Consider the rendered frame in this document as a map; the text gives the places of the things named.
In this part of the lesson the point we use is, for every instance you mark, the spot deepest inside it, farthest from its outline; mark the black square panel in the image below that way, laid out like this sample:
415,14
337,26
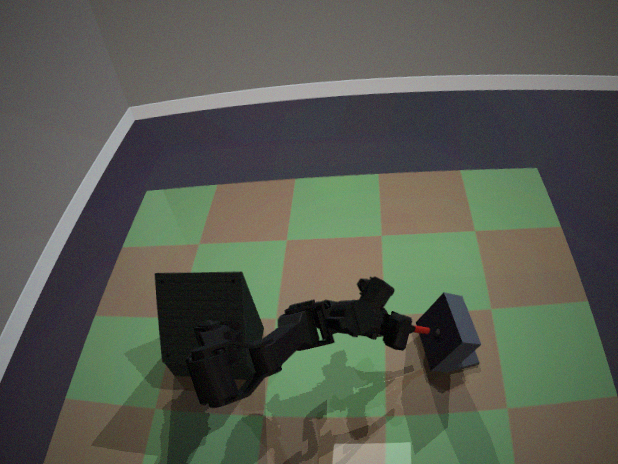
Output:
452,340

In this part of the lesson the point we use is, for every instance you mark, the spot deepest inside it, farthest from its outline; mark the red peg with white band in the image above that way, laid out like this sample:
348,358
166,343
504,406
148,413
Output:
421,330

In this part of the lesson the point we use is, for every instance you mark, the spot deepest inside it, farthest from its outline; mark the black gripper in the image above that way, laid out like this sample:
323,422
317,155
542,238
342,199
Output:
395,328

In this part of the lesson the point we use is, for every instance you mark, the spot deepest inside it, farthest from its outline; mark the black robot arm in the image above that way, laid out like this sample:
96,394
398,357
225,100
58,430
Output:
210,363

